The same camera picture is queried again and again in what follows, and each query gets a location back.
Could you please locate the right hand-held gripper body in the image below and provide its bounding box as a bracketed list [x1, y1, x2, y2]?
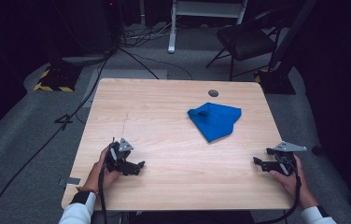
[270, 140, 308, 177]

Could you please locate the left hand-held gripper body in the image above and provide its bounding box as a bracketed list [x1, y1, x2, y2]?
[105, 137, 135, 174]

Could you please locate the blue cloth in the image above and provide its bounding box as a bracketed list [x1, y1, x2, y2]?
[187, 102, 243, 144]

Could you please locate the person's right hand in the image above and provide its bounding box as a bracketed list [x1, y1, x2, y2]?
[269, 154, 319, 210]

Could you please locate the person's left hand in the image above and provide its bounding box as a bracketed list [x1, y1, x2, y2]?
[83, 146, 122, 194]

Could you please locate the small dark floor object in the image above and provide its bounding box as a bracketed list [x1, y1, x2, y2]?
[311, 145, 325, 157]

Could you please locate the grey tape piece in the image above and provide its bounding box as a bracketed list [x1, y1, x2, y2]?
[59, 176, 81, 187]

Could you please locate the black yellow striped stand base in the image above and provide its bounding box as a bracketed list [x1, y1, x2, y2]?
[33, 63, 83, 93]
[253, 68, 297, 95]

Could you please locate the black folding chair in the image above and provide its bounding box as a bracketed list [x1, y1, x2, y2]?
[205, 7, 289, 82]

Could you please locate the black slanted stand pole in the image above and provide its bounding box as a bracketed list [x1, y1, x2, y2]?
[268, 0, 319, 72]

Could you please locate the black equipment tower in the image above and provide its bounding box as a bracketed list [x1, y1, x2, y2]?
[70, 0, 122, 55]

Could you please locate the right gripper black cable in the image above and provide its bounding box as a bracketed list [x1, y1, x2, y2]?
[255, 161, 302, 224]

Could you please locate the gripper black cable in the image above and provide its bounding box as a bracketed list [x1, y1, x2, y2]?
[255, 161, 302, 224]
[97, 164, 109, 224]

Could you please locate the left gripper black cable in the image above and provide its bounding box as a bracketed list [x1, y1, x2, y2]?
[97, 164, 109, 224]

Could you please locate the beaded bracelet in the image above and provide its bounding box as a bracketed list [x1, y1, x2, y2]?
[76, 186, 99, 195]

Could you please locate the long black floor cable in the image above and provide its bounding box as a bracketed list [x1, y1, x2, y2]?
[0, 52, 113, 224]

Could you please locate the bundle of floor cables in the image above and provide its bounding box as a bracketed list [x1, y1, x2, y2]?
[120, 21, 177, 49]

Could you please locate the white desk frame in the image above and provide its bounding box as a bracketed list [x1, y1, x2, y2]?
[167, 0, 248, 54]

